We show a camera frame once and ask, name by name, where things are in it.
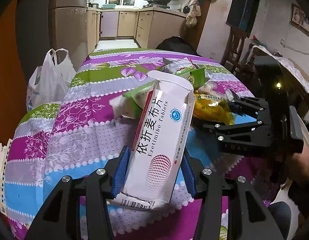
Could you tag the green medicine box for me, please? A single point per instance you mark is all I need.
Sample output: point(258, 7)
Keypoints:
point(130, 104)

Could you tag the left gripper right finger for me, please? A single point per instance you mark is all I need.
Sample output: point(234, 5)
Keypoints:
point(248, 217)

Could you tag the orange wooden cabinet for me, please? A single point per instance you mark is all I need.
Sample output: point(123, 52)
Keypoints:
point(13, 85)

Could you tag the white medicine box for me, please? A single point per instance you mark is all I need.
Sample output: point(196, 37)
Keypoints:
point(159, 143)

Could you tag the dark wooden table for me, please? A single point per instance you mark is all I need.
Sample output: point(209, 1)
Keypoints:
point(297, 95)

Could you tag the yellow bread wrapper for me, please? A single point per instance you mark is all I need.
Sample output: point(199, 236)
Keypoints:
point(212, 108)

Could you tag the grey refrigerator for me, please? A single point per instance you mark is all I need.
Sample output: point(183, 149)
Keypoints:
point(68, 28)

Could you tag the dark wooden chair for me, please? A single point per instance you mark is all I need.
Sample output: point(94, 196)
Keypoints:
point(234, 48)

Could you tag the white plastic bag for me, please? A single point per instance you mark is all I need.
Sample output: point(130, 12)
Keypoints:
point(50, 81)

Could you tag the silver red snack bag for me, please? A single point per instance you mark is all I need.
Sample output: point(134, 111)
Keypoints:
point(173, 67)

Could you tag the framed elephant picture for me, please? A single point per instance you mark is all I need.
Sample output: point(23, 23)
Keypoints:
point(299, 19)

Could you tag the dark curtained window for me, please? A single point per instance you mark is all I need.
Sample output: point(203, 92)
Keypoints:
point(242, 14)

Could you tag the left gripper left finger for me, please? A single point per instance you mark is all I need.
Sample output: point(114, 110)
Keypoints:
point(59, 216)

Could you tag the white plastic bucket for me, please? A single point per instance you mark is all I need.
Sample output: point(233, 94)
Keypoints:
point(305, 132)

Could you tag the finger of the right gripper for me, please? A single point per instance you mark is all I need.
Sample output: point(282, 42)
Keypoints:
point(257, 127)
point(245, 105)

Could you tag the kitchen base cabinets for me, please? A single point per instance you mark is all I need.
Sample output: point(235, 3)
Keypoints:
point(147, 27)

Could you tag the person's right hand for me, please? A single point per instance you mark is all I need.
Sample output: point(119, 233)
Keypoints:
point(298, 165)

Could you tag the floral striped tablecloth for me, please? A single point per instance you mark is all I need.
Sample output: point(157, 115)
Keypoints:
point(80, 134)

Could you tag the white sheet on table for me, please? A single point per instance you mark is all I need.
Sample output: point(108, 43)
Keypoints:
point(289, 64)

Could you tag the black wok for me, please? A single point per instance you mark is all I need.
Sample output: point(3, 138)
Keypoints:
point(159, 2)

